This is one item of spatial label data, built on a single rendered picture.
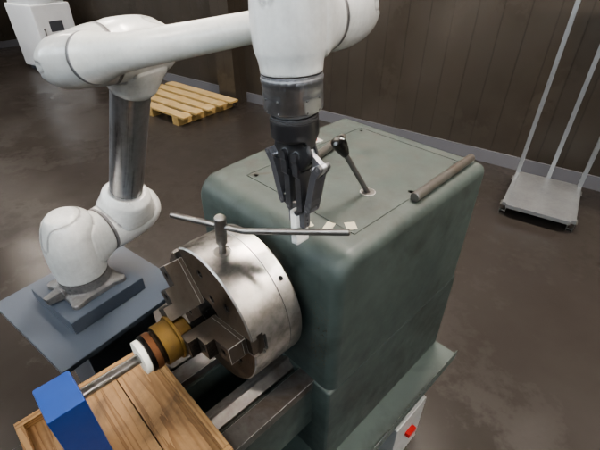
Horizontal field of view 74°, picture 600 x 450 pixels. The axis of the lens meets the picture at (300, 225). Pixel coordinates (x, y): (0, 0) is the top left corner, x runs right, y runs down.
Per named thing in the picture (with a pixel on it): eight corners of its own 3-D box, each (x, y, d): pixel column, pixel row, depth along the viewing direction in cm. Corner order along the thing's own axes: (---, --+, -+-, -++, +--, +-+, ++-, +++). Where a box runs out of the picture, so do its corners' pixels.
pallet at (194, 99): (241, 107, 514) (240, 98, 507) (187, 129, 454) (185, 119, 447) (172, 88, 580) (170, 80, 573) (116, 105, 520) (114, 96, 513)
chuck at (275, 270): (219, 292, 110) (210, 198, 90) (297, 370, 93) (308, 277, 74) (208, 298, 108) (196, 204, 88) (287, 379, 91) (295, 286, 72)
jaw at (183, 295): (210, 295, 88) (185, 247, 87) (218, 294, 84) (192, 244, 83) (164, 322, 82) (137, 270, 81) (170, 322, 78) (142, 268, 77)
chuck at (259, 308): (208, 298, 108) (196, 204, 88) (287, 379, 91) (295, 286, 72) (178, 316, 103) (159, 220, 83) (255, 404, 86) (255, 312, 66)
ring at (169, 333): (171, 300, 82) (128, 324, 77) (195, 325, 76) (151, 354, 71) (179, 330, 87) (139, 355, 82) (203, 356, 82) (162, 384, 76)
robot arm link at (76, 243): (44, 275, 127) (15, 219, 115) (94, 245, 140) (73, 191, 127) (74, 295, 121) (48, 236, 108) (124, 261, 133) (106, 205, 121)
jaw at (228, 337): (226, 304, 83) (262, 329, 75) (230, 322, 85) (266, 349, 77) (179, 333, 77) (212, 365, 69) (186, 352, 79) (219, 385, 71)
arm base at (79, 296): (34, 294, 129) (27, 281, 125) (97, 258, 143) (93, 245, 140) (63, 320, 120) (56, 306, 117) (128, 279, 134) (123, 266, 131)
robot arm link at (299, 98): (290, 83, 51) (293, 128, 55) (337, 70, 56) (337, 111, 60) (246, 73, 57) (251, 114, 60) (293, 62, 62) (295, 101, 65)
